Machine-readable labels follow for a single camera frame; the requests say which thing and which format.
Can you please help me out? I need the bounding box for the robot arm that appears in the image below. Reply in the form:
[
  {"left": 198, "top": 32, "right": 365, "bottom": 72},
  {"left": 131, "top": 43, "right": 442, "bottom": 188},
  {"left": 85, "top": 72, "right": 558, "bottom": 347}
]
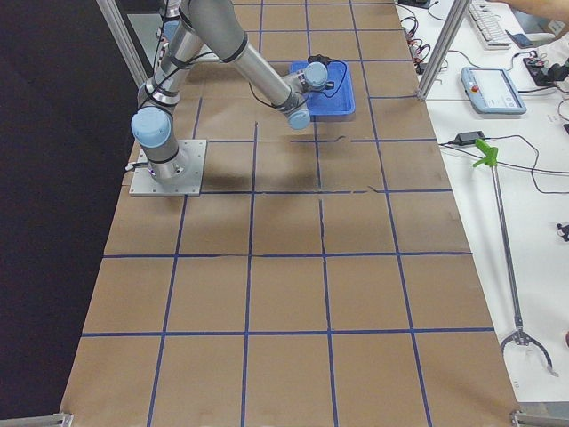
[{"left": 131, "top": 1, "right": 328, "bottom": 184}]

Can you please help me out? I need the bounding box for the blue plastic tray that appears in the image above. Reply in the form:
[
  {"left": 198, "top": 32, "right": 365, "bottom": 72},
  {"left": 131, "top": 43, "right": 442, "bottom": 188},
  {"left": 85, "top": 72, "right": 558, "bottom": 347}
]
[{"left": 307, "top": 60, "right": 356, "bottom": 122}]

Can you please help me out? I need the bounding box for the black power adapter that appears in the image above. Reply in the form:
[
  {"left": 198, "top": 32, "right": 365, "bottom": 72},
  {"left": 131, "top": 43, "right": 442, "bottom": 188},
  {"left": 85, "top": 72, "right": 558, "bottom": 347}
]
[{"left": 454, "top": 131, "right": 485, "bottom": 146}]

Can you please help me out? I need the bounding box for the teach pendant tablet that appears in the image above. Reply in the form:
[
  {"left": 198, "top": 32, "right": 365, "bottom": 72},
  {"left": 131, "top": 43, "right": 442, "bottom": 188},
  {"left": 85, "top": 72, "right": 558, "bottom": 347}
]
[{"left": 461, "top": 67, "right": 526, "bottom": 116}]

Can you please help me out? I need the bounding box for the white keyboard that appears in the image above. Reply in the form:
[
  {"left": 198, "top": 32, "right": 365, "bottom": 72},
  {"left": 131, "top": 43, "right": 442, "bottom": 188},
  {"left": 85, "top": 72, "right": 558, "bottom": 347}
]
[{"left": 467, "top": 1, "right": 512, "bottom": 51}]

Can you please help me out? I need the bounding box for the black smartphone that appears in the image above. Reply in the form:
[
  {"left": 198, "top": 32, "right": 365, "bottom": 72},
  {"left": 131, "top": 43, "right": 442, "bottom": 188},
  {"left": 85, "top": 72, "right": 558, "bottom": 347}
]
[{"left": 507, "top": 31, "right": 533, "bottom": 49}]

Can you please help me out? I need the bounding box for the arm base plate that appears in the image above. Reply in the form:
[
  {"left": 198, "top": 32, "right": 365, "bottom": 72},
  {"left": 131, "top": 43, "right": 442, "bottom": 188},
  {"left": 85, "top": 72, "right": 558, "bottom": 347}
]
[{"left": 129, "top": 140, "right": 207, "bottom": 197}]

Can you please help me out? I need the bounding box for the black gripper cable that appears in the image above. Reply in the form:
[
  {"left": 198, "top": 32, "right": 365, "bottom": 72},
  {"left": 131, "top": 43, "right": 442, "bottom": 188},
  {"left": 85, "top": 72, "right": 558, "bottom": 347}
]
[{"left": 248, "top": 53, "right": 350, "bottom": 108}]

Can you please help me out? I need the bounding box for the green handled reacher grabber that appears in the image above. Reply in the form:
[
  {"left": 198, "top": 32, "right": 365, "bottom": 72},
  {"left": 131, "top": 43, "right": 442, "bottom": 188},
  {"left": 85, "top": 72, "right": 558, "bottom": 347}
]
[{"left": 471, "top": 138, "right": 560, "bottom": 378}]

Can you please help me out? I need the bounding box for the aluminium frame post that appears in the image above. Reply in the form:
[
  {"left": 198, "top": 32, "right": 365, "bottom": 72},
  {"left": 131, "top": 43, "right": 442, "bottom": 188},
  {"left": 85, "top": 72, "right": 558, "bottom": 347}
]
[{"left": 416, "top": 0, "right": 471, "bottom": 101}]

